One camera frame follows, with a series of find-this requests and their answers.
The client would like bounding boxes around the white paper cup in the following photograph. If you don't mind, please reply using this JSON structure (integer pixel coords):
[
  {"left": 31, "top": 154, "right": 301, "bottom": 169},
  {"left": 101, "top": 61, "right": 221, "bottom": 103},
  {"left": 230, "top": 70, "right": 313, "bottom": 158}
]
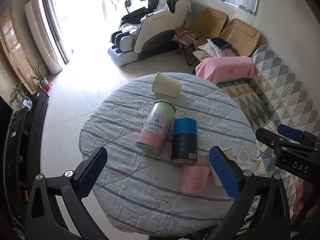
[
  {"left": 207, "top": 146, "right": 233, "bottom": 186},
  {"left": 152, "top": 72, "right": 182, "bottom": 98}
]

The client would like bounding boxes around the triangle pattern sofa quilt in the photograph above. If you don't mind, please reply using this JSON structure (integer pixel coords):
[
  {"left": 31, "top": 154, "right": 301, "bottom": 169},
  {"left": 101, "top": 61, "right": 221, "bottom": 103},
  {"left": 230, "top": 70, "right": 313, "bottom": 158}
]
[{"left": 216, "top": 44, "right": 320, "bottom": 213}]

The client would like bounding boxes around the pink paper note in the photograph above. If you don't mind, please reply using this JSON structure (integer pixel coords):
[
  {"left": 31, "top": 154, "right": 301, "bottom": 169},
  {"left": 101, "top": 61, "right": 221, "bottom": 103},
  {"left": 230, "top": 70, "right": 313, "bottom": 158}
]
[{"left": 181, "top": 166, "right": 210, "bottom": 195}]

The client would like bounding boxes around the blue black tin can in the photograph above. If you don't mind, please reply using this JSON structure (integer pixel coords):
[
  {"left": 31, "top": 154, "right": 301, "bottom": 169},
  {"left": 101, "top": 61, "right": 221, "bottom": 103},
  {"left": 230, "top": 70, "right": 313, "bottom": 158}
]
[{"left": 171, "top": 118, "right": 198, "bottom": 166}]

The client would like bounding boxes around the pink fleece blanket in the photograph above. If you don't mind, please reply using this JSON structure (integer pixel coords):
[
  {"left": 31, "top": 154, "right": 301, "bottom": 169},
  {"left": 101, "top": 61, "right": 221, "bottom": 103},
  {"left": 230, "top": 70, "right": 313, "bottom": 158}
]
[{"left": 195, "top": 56, "right": 254, "bottom": 85}]

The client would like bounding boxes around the striped light blue tablecloth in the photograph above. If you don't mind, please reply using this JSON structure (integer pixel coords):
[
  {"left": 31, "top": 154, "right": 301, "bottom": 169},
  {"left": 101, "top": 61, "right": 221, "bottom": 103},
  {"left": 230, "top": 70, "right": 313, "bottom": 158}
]
[{"left": 79, "top": 73, "right": 257, "bottom": 237}]

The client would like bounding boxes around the navy pillow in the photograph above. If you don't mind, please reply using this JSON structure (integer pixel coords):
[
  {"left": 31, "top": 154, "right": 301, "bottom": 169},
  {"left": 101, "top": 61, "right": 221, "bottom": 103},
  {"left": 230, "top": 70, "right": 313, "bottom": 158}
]
[{"left": 210, "top": 37, "right": 232, "bottom": 49}]

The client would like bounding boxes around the patterned white pillow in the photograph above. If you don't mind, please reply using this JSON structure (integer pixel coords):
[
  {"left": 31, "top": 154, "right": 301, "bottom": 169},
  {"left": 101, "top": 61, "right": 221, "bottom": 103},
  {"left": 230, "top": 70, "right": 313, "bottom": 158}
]
[{"left": 198, "top": 40, "right": 236, "bottom": 57}]

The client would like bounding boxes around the pink green tin can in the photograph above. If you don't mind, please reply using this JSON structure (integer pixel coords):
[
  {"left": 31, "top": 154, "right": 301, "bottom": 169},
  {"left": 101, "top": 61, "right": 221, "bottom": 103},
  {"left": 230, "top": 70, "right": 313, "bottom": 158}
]
[{"left": 136, "top": 100, "right": 176, "bottom": 153}]

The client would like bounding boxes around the small folding side table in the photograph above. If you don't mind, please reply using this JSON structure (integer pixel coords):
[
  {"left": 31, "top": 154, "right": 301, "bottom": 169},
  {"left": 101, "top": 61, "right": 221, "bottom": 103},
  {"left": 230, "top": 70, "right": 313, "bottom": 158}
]
[{"left": 174, "top": 30, "right": 204, "bottom": 67}]

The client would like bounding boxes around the tan folding chair left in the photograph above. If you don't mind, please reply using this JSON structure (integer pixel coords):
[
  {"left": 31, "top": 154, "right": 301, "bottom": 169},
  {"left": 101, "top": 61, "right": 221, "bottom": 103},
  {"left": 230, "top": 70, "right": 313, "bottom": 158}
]
[{"left": 175, "top": 8, "right": 228, "bottom": 42}]

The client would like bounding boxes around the potted plant near cabinet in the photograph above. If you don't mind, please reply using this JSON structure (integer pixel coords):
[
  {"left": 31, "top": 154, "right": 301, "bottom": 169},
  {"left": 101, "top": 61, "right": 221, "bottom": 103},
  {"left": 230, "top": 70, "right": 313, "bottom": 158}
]
[{"left": 11, "top": 82, "right": 33, "bottom": 111}]

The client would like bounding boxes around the potted plant red pot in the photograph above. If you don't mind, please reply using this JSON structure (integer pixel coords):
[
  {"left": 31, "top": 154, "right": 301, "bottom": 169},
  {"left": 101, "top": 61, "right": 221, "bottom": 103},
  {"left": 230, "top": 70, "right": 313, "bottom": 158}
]
[{"left": 31, "top": 64, "right": 53, "bottom": 93}]

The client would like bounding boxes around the white massage chair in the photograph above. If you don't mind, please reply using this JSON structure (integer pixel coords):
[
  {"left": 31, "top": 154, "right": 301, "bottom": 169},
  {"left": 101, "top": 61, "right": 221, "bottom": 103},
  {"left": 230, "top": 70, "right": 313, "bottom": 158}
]
[{"left": 108, "top": 0, "right": 191, "bottom": 67}]

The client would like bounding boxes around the white standing air conditioner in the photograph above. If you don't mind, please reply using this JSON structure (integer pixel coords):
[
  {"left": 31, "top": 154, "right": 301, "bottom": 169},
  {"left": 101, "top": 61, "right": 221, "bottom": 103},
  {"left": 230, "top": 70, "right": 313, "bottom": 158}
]
[{"left": 24, "top": 0, "right": 63, "bottom": 75}]

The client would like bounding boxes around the grey curtain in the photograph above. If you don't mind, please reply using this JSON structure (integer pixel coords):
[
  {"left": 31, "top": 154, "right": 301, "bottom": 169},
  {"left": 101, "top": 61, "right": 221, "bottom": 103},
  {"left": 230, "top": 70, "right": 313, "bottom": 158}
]
[{"left": 42, "top": 0, "right": 69, "bottom": 64}]

